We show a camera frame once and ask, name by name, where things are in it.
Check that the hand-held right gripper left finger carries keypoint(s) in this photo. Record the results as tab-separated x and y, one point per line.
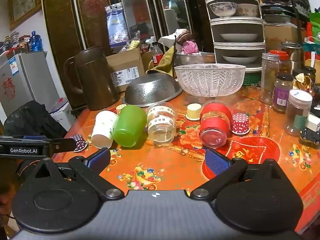
99	159

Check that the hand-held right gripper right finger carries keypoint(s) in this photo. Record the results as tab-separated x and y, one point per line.
217	163

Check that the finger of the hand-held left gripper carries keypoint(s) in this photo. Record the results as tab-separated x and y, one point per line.
35	137
62	145

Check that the purple dotted cupcake cup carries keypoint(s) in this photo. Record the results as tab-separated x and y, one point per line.
81	143

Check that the white paper cup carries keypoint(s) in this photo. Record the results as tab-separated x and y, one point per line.
103	128

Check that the red sleeved glass cup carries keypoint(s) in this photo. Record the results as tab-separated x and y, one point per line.
215	125

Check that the green plastic cup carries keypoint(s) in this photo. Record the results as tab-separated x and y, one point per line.
130	126

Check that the red dotted cupcake cup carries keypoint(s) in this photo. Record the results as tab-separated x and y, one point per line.
240	124

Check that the small yellow dotted cupcake cup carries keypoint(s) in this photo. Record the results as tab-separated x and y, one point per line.
121	108

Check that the black bag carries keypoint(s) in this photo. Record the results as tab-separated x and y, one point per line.
30	120

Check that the white carton box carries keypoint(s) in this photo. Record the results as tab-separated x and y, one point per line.
62	113

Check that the grey refrigerator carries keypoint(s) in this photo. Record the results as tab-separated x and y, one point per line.
30	80

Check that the clear labelled glass jar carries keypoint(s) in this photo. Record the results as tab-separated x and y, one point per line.
161	126

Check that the brown plastic pitcher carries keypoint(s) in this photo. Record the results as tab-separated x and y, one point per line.
96	80

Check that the white plastic colander basket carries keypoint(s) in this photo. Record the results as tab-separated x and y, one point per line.
210	80

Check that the steel colander bowl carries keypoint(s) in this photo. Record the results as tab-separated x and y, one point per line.
152	87

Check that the green plastic basket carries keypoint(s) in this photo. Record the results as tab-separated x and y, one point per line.
251	78

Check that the white lidded spice jar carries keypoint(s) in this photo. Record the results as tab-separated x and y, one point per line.
297	112

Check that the open cardboard box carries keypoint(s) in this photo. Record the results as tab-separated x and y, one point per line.
125	67

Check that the purple labelled glass jar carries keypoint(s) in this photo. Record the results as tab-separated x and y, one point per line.
282	93

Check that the blue water bottle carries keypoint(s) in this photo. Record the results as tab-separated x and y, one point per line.
36	41

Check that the tall clear plastic jar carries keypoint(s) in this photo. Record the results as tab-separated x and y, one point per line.
268	80

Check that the small black white device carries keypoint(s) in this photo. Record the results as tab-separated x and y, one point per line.
311	132

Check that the white plate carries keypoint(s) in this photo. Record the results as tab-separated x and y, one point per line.
238	37
239	59

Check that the steel basin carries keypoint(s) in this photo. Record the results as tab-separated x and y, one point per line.
192	59

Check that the olive green cloth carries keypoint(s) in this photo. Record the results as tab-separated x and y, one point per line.
163	63

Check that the gold foil wrapper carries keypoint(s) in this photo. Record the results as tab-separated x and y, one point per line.
301	80

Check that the red capped drink bottle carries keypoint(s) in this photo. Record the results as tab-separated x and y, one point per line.
157	55

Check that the red lidded jar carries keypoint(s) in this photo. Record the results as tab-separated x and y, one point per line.
283	61

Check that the pink cloth bundle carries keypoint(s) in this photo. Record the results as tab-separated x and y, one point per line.
187	43

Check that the brown mirrored wardrobe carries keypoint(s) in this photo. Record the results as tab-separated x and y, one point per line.
65	17

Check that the blue snack bag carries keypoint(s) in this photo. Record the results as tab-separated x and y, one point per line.
117	25

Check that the steel kettle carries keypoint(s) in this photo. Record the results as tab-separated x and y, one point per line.
293	53

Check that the brown cardboard box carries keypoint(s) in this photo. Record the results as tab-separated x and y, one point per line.
280	36

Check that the white tiered dish rack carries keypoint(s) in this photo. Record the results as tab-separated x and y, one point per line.
237	22

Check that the blue patterned white bowl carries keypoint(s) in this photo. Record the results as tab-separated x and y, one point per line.
223	8

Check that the floral beige bowl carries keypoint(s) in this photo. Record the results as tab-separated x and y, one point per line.
247	10

